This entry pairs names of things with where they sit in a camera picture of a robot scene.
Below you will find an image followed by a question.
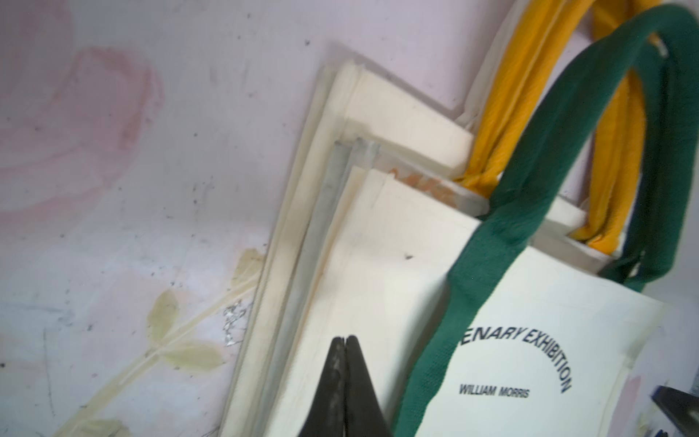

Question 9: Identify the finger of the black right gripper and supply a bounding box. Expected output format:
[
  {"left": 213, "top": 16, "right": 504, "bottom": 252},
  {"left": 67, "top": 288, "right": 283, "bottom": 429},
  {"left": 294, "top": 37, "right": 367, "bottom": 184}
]
[{"left": 652, "top": 386, "right": 698, "bottom": 437}]

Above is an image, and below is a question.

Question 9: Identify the green handled exhibition tote bag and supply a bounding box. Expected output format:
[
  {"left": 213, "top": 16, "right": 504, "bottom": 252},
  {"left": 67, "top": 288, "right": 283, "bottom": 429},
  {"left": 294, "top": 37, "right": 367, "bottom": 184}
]
[{"left": 261, "top": 4, "right": 698, "bottom": 436}]

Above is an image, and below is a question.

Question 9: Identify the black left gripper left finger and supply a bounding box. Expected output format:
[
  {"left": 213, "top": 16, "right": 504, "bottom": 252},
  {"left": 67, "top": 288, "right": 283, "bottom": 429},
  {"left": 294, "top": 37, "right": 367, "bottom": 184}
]
[{"left": 299, "top": 337, "right": 347, "bottom": 437}]

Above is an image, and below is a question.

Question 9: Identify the pink floral table mat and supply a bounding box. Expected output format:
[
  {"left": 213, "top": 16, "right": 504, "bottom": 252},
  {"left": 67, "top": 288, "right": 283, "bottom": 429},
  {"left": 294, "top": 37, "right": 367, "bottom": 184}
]
[{"left": 0, "top": 0, "right": 699, "bottom": 437}]

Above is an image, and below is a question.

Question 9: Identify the yellow handled white bag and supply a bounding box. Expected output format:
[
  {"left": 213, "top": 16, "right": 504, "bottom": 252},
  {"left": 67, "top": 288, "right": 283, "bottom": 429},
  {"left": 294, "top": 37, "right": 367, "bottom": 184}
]
[{"left": 250, "top": 0, "right": 666, "bottom": 437}]

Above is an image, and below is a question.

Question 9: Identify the starry night canvas tote bag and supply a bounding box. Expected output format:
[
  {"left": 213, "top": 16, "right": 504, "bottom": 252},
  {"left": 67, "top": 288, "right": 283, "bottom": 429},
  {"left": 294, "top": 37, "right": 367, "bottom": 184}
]
[{"left": 217, "top": 0, "right": 618, "bottom": 437}]

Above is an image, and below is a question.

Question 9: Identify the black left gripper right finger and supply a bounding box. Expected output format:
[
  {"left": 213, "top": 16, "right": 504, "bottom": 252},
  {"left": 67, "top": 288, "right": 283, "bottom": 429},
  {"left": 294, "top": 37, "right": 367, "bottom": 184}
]
[{"left": 344, "top": 336, "right": 392, "bottom": 437}]

